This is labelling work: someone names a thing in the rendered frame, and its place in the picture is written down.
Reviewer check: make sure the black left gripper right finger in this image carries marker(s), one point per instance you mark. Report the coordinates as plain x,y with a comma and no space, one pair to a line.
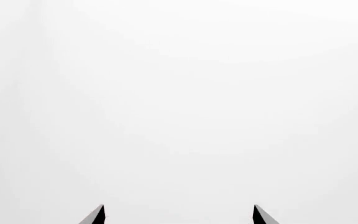
261,217

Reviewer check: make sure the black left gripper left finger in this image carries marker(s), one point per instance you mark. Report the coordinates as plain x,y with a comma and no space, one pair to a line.
96,217

